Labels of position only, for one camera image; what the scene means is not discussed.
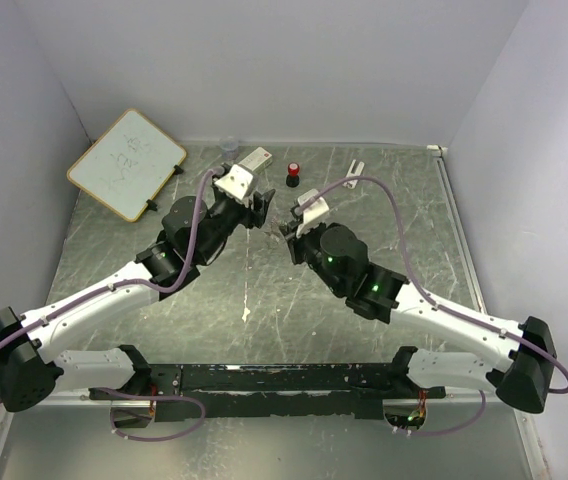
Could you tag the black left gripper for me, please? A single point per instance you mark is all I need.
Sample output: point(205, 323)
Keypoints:
point(256, 216)

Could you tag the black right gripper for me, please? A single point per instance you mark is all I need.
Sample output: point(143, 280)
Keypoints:
point(289, 229)

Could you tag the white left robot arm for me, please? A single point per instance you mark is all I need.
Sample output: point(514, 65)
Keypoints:
point(36, 358)

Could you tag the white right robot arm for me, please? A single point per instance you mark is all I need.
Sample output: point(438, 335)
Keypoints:
point(511, 359)

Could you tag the red black stamp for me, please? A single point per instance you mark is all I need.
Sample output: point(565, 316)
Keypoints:
point(293, 171)

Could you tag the white cardboard box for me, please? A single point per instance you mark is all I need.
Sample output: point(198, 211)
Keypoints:
point(257, 161)

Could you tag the clear plastic cup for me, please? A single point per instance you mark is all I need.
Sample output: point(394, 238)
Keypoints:
point(229, 147)

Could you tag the white plastic clip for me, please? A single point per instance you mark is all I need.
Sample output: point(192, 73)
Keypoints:
point(354, 172)

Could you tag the small framed whiteboard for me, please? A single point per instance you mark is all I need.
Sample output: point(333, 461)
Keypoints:
point(128, 165)

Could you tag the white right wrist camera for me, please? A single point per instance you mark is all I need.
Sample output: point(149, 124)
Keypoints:
point(314, 209)

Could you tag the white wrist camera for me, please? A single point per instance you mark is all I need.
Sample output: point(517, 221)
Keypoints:
point(238, 184)
point(314, 209)

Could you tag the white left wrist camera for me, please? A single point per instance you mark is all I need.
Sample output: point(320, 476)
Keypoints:
point(238, 184)

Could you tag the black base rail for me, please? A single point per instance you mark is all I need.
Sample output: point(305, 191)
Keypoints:
point(285, 390)

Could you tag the white corner bracket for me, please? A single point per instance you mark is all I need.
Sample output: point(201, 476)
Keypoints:
point(437, 148)

